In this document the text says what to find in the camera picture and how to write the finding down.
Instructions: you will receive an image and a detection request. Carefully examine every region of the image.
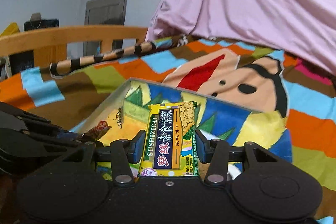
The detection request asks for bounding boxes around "pink draped sheet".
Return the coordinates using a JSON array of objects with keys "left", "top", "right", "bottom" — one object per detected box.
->
[{"left": 146, "top": 0, "right": 335, "bottom": 73}]

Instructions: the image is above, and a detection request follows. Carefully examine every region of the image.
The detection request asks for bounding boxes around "white barcode green snack pouch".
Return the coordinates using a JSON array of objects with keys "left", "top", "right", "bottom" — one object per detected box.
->
[{"left": 227, "top": 163, "right": 242, "bottom": 181}]

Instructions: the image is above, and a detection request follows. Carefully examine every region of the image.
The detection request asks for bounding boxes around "grey wooden door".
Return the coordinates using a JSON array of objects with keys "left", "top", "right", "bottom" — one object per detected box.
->
[{"left": 83, "top": 0, "right": 127, "bottom": 56}]

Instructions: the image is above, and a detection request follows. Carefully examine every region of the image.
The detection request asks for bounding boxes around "colourful dragon tray box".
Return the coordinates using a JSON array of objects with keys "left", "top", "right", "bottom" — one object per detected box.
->
[{"left": 74, "top": 79, "right": 292, "bottom": 176}]

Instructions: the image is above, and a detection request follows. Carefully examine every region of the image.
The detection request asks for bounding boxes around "dark date snack packet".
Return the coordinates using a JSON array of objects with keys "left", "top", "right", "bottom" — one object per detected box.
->
[{"left": 83, "top": 121, "right": 112, "bottom": 141}]

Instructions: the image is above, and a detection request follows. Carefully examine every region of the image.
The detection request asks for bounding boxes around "yellow bag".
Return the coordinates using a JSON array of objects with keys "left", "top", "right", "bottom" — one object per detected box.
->
[{"left": 1, "top": 22, "right": 20, "bottom": 36}]

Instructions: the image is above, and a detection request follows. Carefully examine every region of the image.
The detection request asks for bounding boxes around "brown patterned striped quilt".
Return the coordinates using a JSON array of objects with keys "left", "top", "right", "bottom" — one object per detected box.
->
[{"left": 1, "top": 39, "right": 335, "bottom": 223}]

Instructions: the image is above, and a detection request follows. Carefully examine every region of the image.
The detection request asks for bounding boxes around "black crate with hat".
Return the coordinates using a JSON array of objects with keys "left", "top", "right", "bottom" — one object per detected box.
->
[{"left": 24, "top": 12, "right": 59, "bottom": 31}]

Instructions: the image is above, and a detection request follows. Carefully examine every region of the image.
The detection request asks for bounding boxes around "yellow seaweed cracker packet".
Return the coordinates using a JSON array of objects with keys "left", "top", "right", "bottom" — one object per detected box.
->
[{"left": 138, "top": 101, "right": 199, "bottom": 177}]

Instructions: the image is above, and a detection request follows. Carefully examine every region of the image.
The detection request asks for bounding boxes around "wooden bed rail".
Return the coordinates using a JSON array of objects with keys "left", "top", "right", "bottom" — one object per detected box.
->
[{"left": 1, "top": 24, "right": 147, "bottom": 67}]

